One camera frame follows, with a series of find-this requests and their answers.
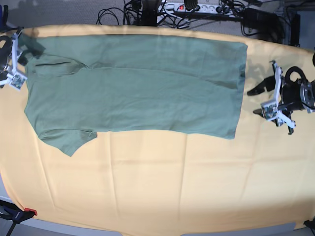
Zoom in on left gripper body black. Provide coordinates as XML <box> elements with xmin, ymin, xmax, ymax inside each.
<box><xmin>282</xmin><ymin>85</ymin><xmax>304</xmax><ymax>116</ymax></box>

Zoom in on green T-shirt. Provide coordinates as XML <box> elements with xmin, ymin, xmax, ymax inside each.
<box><xmin>19</xmin><ymin>34</ymin><xmax>248</xmax><ymax>156</ymax></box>

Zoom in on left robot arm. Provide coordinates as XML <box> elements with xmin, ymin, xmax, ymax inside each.
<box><xmin>247</xmin><ymin>60</ymin><xmax>315</xmax><ymax>120</ymax></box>

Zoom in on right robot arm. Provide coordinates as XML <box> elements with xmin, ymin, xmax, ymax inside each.
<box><xmin>0</xmin><ymin>33</ymin><xmax>28</xmax><ymax>73</ymax></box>

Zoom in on blue chair at left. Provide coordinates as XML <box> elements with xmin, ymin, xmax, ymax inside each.
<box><xmin>0</xmin><ymin>4</ymin><xmax>24</xmax><ymax>33</ymax></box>

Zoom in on black power adapter brick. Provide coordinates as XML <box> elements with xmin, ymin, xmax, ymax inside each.
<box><xmin>242</xmin><ymin>8</ymin><xmax>279</xmax><ymax>28</ymax></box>

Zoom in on black box on floor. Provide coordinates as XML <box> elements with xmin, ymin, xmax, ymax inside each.
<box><xmin>290</xmin><ymin>13</ymin><xmax>301</xmax><ymax>47</ymax></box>

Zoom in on yellow table cloth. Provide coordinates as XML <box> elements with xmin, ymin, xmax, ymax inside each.
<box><xmin>0</xmin><ymin>24</ymin><xmax>315</xmax><ymax>233</ymax></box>

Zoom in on white power strip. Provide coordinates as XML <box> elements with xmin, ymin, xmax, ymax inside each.
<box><xmin>160</xmin><ymin>1</ymin><xmax>237</xmax><ymax>18</ymax></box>

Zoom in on black clamp at right corner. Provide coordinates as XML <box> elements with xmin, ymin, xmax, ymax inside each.
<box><xmin>303</xmin><ymin>218</ymin><xmax>315</xmax><ymax>230</ymax></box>

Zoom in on blue clamp with red pad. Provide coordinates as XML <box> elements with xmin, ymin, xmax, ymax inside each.
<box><xmin>0</xmin><ymin>200</ymin><xmax>37</xmax><ymax>236</ymax></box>

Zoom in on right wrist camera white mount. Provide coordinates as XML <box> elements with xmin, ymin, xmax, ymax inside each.
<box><xmin>0</xmin><ymin>31</ymin><xmax>28</xmax><ymax>90</ymax></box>

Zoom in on tangled black cables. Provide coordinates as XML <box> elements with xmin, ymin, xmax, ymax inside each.
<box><xmin>95</xmin><ymin>0</ymin><xmax>288</xmax><ymax>45</ymax></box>

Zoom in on black central stand post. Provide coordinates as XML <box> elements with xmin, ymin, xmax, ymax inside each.
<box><xmin>140</xmin><ymin>0</ymin><xmax>160</xmax><ymax>27</ymax></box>

